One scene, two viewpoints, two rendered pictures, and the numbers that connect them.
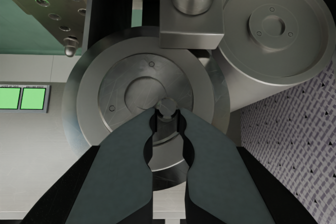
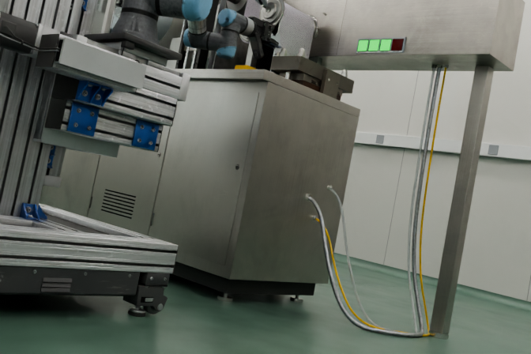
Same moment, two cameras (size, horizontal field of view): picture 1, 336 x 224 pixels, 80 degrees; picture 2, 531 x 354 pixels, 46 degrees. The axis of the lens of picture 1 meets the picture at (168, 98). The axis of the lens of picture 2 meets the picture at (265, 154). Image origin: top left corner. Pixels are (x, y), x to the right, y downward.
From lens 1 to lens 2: 2.80 m
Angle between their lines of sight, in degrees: 44
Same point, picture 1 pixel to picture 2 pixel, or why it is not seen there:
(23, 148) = (370, 20)
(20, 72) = not seen: outside the picture
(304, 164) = (254, 5)
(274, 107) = not seen: hidden behind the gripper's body
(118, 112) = (272, 6)
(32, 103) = (363, 43)
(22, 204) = not seen: outside the picture
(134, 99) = (269, 9)
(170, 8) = not seen: hidden behind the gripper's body
